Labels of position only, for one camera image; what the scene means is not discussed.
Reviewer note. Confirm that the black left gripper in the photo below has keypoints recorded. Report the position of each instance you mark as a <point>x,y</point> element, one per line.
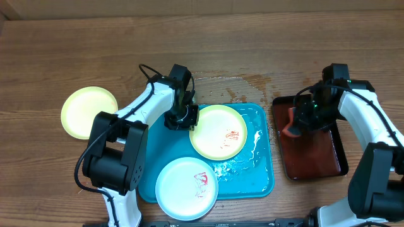
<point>188,126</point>

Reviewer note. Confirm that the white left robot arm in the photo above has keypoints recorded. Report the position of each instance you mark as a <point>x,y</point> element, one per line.
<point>112,164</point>

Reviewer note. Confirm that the large yellow plate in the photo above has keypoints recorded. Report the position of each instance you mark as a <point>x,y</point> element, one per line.
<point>80,109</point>

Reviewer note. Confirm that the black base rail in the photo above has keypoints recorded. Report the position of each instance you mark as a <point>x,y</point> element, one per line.
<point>279,222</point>

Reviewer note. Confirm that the dark red water tray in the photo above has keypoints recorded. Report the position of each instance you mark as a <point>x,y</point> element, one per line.
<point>311,156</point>

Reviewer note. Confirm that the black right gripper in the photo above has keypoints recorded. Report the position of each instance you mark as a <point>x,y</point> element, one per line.
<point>301,115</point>

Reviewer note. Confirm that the teal plastic tray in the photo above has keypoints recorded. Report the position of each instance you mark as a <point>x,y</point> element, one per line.
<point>248,174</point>

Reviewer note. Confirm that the light blue plate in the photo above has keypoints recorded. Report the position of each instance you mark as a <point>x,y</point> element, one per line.
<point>186,189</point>

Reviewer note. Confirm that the small yellow plate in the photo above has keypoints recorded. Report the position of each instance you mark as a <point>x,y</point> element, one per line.
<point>220,134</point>

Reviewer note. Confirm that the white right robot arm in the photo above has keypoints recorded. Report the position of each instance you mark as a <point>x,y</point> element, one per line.
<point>373,198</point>

